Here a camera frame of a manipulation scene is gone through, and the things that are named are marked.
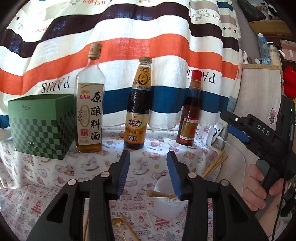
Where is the person's right hand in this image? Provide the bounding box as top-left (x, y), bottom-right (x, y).
top-left (242, 163), bottom-right (289, 212)

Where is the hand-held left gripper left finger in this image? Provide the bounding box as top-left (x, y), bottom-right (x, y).
top-left (26, 150), bottom-right (131, 241)

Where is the bunch of wooden chopsticks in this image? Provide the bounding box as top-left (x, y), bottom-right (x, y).
top-left (201, 149), bottom-right (229, 179)

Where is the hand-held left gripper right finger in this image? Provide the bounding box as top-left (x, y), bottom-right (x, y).
top-left (167, 151), bottom-right (270, 241)

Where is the black cable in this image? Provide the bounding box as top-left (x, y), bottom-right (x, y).
top-left (271, 124), bottom-right (294, 241)

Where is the striped hanging cloth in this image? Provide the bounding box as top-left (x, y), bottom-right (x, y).
top-left (0, 0), bottom-right (243, 135)

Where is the dark oyster sauce bottle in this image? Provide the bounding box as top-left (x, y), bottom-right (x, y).
top-left (124, 57), bottom-right (153, 150)

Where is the clear glass jar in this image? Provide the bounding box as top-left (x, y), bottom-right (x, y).
top-left (268, 45), bottom-right (281, 65)

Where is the red plush toy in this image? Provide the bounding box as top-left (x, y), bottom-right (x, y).
top-left (283, 66), bottom-right (296, 99)

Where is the person's right forearm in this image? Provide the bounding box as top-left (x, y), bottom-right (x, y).
top-left (254, 202), bottom-right (292, 241)

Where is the strawberry print tablecloth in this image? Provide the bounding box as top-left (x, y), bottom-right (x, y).
top-left (0, 183), bottom-right (215, 241)

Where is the red cap sauce bottle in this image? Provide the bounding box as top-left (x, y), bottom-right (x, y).
top-left (176, 71), bottom-right (202, 146)

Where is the green checkered box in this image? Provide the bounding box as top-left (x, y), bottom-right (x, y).
top-left (8, 94), bottom-right (77, 160)

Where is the clear cooking wine bottle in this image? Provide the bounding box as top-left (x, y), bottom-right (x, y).
top-left (75, 43), bottom-right (105, 153)

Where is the bear print cloth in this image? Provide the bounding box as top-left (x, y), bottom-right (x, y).
top-left (0, 123), bottom-right (229, 194)

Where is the pink cartoon sticker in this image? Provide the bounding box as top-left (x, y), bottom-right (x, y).
top-left (268, 108), bottom-right (278, 126)

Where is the blue cap clear bottle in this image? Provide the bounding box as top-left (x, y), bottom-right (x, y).
top-left (258, 34), bottom-right (271, 65)

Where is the white charging cable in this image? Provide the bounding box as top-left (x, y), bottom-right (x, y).
top-left (217, 136), bottom-right (247, 195)

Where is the gold metal fork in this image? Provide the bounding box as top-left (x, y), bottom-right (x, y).
top-left (119, 213), bottom-right (138, 241)

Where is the clear plastic cup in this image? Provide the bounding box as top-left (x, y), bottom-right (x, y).
top-left (154, 177), bottom-right (189, 219)

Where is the brown cardboard box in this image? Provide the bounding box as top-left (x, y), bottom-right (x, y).
top-left (248, 20), bottom-right (287, 42)

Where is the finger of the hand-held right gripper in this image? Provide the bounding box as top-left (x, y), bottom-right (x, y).
top-left (227, 125), bottom-right (251, 143)
top-left (220, 111), bottom-right (251, 127)

